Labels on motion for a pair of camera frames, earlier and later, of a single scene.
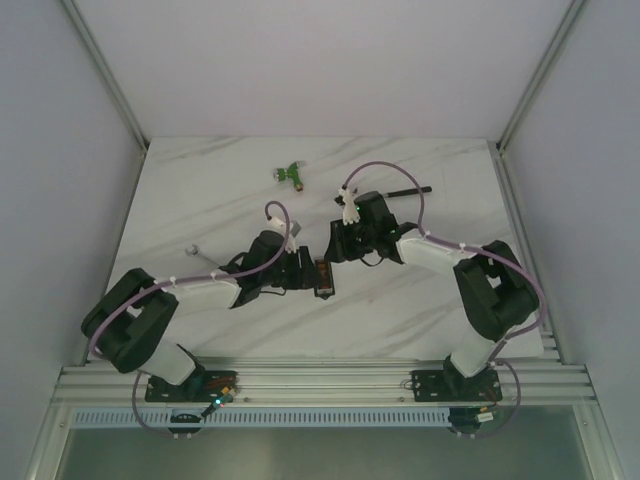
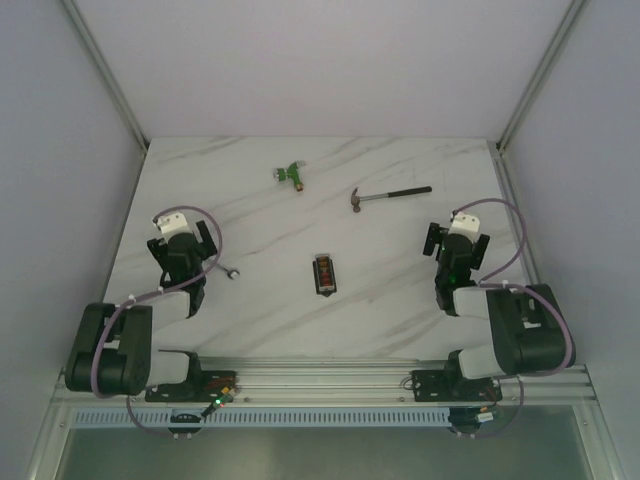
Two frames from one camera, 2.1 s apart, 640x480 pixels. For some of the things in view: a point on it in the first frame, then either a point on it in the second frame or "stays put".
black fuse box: (323, 282) stays put
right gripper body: (351, 240) to (471, 243)
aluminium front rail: (321, 381) stays put
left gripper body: (305, 267) to (205, 238)
